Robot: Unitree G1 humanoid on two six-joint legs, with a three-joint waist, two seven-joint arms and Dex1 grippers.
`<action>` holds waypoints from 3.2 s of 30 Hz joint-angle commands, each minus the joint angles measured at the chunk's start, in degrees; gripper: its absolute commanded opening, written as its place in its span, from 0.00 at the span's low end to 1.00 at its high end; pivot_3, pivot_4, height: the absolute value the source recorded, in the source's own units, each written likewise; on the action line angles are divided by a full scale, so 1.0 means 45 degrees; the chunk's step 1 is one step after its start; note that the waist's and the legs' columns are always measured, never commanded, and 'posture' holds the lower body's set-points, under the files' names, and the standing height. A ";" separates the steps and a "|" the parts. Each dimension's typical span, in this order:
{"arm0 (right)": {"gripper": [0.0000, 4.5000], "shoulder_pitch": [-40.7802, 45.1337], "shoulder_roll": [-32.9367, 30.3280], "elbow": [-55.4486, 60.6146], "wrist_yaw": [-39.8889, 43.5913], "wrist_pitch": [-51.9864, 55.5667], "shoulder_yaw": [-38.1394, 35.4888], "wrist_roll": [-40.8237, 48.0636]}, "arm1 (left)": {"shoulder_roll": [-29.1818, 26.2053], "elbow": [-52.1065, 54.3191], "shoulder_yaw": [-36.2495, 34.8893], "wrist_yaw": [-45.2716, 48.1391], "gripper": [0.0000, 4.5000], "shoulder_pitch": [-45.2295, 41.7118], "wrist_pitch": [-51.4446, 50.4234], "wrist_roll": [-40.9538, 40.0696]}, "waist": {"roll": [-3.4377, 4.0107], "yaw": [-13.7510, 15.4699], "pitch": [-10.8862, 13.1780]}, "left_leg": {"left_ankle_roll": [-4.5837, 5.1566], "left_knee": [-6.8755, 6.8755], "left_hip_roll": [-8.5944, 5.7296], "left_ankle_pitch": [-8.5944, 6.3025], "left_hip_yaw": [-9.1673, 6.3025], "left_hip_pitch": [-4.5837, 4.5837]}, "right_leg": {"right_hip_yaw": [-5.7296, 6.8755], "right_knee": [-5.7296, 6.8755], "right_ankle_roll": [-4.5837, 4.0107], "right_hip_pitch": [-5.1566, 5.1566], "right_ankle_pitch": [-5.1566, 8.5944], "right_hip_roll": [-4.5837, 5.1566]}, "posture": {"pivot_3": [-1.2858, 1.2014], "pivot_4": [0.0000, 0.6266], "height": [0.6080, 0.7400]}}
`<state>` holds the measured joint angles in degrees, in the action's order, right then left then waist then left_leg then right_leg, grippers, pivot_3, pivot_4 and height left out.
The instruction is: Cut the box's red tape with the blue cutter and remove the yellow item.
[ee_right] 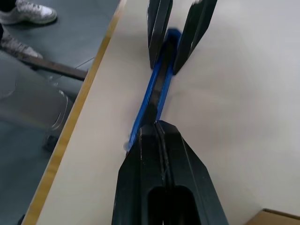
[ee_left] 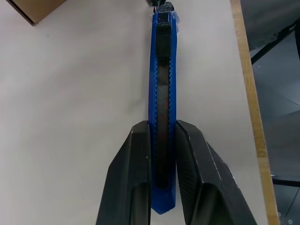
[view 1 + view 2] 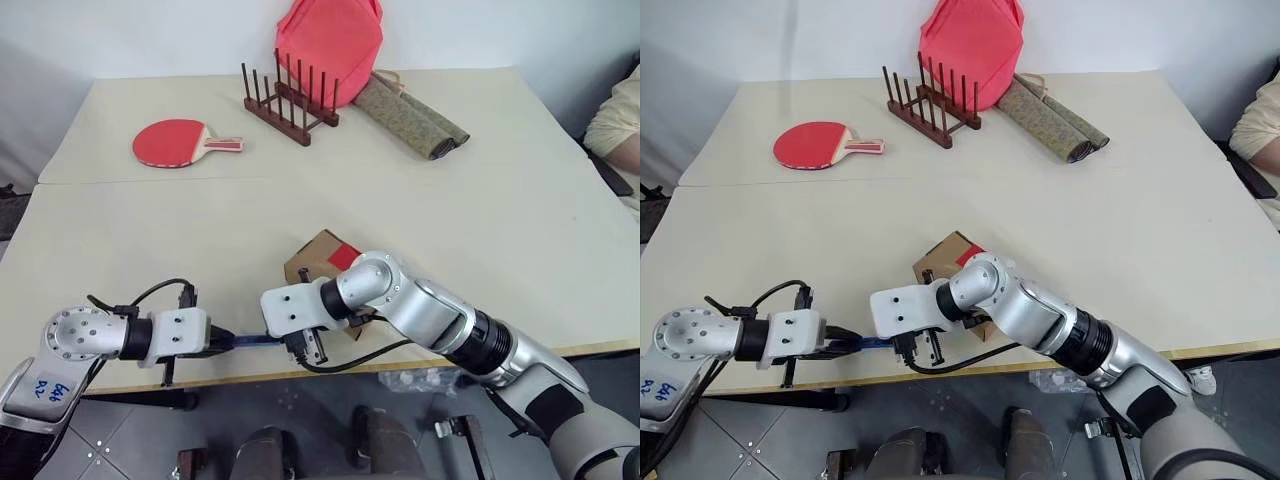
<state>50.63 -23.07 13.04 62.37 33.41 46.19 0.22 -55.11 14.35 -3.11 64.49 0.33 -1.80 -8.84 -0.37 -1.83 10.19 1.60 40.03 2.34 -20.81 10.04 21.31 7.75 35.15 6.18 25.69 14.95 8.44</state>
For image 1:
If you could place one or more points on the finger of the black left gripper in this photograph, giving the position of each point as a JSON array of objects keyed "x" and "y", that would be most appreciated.
[
  {"x": 194, "y": 35},
  {"x": 157, "y": 30}
]

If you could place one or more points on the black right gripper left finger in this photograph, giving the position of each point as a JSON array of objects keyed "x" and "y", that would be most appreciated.
[{"x": 138, "y": 178}]

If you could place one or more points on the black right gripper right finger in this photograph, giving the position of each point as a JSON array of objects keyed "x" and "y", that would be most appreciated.
[{"x": 187, "y": 168}]

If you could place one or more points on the blue box cutter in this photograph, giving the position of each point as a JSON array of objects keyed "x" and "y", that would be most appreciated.
[{"x": 141, "y": 112}]

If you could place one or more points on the cardboard box corner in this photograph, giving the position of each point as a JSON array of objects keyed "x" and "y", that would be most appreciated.
[{"x": 276, "y": 218}]

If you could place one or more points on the black caster wheel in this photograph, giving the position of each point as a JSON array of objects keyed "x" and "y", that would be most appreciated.
[{"x": 50, "y": 142}]

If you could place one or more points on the dark metal bar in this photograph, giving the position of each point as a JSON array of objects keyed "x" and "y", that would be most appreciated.
[{"x": 58, "y": 69}]

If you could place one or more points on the white sneaker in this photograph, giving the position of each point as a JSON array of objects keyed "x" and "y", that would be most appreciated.
[
  {"x": 30, "y": 11},
  {"x": 16, "y": 45}
]

